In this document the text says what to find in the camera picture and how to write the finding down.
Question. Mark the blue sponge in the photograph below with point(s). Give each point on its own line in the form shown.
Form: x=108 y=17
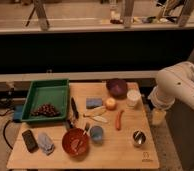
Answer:
x=93 y=103

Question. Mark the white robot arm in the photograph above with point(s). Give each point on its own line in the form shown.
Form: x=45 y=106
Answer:
x=174 y=82

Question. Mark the purple bowl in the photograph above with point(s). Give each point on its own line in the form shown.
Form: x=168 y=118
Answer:
x=117 y=87

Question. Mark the red bowl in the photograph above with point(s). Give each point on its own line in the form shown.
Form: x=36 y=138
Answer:
x=75 y=142

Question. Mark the yellow apple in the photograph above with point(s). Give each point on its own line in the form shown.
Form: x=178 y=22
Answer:
x=110 y=103

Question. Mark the black knife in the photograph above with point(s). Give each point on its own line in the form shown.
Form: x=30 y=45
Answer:
x=74 y=108

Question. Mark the orange carrot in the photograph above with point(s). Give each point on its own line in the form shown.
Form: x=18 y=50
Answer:
x=118 y=120

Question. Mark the white plastic cup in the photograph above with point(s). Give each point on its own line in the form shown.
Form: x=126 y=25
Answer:
x=133 y=97

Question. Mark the small blue cup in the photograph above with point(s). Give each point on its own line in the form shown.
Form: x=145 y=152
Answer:
x=96 y=134

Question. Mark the green plastic tray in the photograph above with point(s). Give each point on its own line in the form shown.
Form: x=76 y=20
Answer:
x=46 y=92

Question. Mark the pile of brown nuts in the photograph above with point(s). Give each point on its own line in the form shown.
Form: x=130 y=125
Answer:
x=47 y=110

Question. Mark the metal cup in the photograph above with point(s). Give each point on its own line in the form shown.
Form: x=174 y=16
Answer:
x=139 y=138

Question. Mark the grey blue cloth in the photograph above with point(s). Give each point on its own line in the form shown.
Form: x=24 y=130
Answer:
x=45 y=143

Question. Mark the blue power box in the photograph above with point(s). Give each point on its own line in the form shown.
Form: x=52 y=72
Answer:
x=18 y=113

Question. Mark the black phone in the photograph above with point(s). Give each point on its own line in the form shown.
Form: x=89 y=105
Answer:
x=30 y=141

